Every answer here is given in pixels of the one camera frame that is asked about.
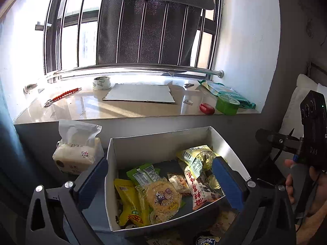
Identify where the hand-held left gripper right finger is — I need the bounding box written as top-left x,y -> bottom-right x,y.
212,157 -> 297,245

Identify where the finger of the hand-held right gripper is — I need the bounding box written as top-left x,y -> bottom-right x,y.
255,129 -> 303,156

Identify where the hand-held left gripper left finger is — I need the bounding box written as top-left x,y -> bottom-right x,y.
26,158 -> 109,245

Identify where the clear jelly cup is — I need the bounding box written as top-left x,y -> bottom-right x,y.
204,174 -> 223,192

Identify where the white wave-print snack bag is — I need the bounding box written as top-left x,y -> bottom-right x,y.
184,166 -> 225,211

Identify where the yellow-green snack bag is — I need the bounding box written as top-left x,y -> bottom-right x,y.
215,208 -> 239,236

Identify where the long yellow snack packet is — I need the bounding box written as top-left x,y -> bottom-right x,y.
114,179 -> 151,227

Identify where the yellow clear snack packet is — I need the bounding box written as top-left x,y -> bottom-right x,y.
176,145 -> 223,179

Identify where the orange pastry packet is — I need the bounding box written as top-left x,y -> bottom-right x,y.
167,173 -> 192,197

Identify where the green white-label snack packet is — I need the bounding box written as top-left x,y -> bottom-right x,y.
126,164 -> 162,187

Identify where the round cake packet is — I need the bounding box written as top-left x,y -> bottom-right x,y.
137,177 -> 186,225

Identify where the white cardboard box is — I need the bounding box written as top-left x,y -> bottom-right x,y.
105,126 -> 252,233

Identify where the person's right forearm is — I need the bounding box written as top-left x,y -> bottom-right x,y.
295,209 -> 327,245

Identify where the person's right hand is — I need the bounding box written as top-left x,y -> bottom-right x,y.
285,159 -> 327,225

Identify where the white tissue pack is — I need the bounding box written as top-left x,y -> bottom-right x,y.
52,119 -> 105,175

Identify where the white pillow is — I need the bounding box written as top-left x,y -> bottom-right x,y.
280,74 -> 327,164

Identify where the green tape roll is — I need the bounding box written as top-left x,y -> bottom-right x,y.
215,94 -> 241,116

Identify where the green plastic packet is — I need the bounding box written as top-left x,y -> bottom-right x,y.
198,79 -> 256,109

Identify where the small red object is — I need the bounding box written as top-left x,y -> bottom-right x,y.
199,103 -> 215,115

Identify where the beige stone windowsill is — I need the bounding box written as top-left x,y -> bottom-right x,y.
14,80 -> 261,127

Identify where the blue-grey curtain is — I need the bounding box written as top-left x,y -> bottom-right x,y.
0,77 -> 29,210

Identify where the clear tape roll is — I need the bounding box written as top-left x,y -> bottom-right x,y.
92,77 -> 111,90

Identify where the flat cardboard sheet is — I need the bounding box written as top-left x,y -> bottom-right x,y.
102,84 -> 176,104

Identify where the silver metal object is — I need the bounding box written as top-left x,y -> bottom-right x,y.
24,82 -> 38,94

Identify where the steel window guard railing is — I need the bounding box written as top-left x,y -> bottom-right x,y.
35,0 -> 235,83

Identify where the grey hanging towel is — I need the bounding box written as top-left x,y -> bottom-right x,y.
96,0 -> 215,66

